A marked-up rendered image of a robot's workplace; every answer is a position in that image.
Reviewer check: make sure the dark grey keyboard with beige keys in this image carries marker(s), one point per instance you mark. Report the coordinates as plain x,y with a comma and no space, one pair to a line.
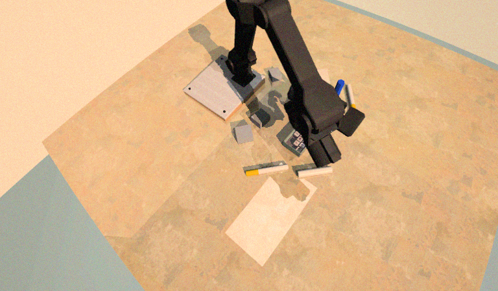
294,143

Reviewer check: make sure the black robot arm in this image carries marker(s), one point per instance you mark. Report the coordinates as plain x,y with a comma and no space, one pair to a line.
316,109

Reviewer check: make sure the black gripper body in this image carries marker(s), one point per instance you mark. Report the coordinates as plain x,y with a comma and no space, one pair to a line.
350,122

